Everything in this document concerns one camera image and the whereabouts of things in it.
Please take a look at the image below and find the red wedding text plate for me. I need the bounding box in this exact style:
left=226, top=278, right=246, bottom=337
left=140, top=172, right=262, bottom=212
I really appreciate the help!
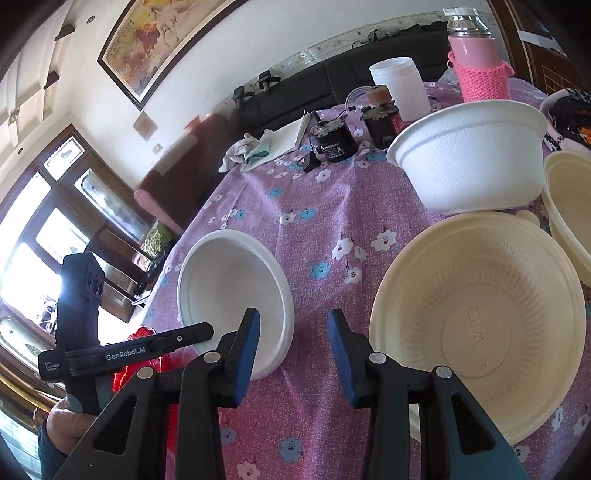
left=111, top=326, right=181, bottom=462

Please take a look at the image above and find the white foam bowl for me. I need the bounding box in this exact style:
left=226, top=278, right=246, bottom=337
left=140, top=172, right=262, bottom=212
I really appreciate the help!
left=387, top=100, right=547, bottom=215
left=177, top=230, right=294, bottom=380

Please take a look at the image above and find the person's left forearm blue sleeve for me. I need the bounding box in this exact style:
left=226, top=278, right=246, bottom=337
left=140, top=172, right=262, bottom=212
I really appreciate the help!
left=38, top=424, right=67, bottom=480

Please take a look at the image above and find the person's left hand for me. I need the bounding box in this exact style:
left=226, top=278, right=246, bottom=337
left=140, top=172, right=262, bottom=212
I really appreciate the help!
left=45, top=398, right=96, bottom=455

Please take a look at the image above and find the dark wooden chair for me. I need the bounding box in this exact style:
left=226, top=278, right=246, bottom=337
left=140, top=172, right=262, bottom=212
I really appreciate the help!
left=85, top=220, right=162, bottom=323

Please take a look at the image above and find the maroon armchair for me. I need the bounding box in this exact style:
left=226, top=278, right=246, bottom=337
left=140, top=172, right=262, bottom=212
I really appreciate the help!
left=134, top=113, right=235, bottom=236

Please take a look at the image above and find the wooden framed window door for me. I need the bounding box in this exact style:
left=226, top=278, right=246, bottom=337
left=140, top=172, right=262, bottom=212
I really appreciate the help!
left=0, top=124, right=158, bottom=480

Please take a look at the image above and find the white cloth with green band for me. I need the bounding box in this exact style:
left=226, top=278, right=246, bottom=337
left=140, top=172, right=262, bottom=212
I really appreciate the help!
left=218, top=129, right=273, bottom=173

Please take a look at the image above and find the purple floral tablecloth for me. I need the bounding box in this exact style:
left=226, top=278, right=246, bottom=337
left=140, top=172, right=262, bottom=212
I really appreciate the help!
left=140, top=75, right=591, bottom=480

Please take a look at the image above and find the black power adapter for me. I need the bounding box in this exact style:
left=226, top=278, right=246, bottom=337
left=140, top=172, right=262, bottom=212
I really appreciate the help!
left=301, top=151, right=322, bottom=173

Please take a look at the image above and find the black cylindrical motor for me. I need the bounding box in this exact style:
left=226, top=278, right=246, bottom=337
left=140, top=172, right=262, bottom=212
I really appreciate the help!
left=310, top=111, right=358, bottom=163

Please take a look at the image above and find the black sofa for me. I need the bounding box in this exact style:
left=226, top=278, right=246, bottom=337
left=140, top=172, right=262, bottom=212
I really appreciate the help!
left=230, top=22, right=449, bottom=136

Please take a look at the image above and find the framed painting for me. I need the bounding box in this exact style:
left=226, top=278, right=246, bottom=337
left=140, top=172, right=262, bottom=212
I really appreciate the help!
left=97, top=0, right=243, bottom=110

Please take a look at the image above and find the dark jar with brown lid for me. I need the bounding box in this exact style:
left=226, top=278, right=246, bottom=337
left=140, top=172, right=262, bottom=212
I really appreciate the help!
left=362, top=85, right=403, bottom=150

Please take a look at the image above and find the black orange patterned cloth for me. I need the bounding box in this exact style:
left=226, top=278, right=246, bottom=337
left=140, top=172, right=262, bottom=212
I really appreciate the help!
left=539, top=88, right=590, bottom=158

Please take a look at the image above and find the pink bottle with knit sleeve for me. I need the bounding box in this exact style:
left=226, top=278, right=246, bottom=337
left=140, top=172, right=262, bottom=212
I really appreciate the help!
left=443, top=7, right=514, bottom=103

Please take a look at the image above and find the white plastic container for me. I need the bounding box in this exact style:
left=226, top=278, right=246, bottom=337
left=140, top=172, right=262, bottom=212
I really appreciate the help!
left=370, top=57, right=431, bottom=122

